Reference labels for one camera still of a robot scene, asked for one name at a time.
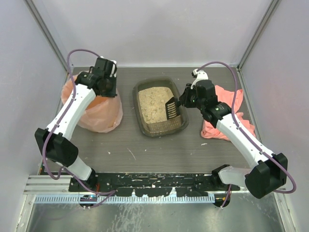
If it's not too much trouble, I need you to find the black litter scoop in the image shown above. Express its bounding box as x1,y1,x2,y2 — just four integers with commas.
165,97,181,120

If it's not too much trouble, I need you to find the grey litter box tray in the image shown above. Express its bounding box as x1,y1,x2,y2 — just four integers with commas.
132,76,189,137

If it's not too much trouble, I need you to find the bin with orange bag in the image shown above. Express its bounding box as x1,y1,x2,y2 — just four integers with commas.
54,80,123,136

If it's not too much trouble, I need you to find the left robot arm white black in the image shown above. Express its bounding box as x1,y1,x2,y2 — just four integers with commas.
35,57,117,181

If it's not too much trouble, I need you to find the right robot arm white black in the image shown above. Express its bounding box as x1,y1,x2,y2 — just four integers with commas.
177,80,288,199

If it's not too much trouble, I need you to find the cat litter sand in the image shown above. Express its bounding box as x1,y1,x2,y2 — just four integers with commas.
139,87,174,124

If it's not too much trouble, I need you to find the pink cloth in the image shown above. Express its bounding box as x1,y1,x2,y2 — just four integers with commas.
201,85,256,141

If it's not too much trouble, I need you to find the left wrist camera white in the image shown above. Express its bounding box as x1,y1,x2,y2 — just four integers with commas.
110,60,117,77

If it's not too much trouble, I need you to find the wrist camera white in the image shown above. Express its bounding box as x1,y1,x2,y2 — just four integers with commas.
190,69,209,89
110,60,117,77

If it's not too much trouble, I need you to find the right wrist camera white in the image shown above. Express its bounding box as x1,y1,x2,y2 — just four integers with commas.
190,69,209,89

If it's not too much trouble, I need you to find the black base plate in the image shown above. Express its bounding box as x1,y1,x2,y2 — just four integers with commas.
69,172,241,197

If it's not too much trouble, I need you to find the grey cable duct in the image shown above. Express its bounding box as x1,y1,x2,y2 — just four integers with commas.
34,194,215,204

